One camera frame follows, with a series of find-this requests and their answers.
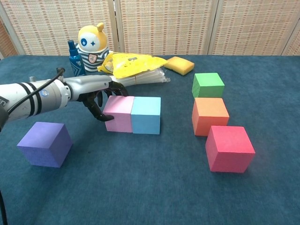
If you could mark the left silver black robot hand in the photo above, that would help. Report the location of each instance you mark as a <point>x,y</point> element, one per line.
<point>89,85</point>

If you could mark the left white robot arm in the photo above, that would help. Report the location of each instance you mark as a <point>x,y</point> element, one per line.
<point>21,99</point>

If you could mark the pink foam cube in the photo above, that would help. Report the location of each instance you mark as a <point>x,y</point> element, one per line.
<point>119,112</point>

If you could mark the red foam cube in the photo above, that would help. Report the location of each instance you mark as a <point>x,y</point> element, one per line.
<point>229,147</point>

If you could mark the woven bamboo folding screen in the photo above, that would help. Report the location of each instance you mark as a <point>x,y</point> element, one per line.
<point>164,25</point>

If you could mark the blue spray bottle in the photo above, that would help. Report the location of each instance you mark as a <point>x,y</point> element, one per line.
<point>76,63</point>

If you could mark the bundle of clear straws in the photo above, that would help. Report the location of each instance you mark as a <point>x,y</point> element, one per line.
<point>145,79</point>

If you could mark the light blue foam cube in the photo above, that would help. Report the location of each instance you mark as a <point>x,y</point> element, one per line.
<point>145,114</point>

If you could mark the yellow sponge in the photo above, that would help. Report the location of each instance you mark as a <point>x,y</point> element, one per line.
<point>179,65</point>

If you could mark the teal felt table cloth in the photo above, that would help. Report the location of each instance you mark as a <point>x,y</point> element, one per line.
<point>140,187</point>

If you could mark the green foam cube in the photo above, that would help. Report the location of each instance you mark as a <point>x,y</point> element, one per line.
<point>207,84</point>

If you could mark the yellow snack bag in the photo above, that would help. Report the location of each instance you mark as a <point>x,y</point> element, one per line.
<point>131,65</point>

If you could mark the yellow plush robot toy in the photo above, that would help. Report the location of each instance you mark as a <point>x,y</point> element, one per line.
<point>92,47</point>

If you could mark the purple foam cube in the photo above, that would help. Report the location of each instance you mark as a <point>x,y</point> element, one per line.
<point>44,143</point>

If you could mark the orange foam cube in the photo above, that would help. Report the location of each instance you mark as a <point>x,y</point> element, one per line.
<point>209,112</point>

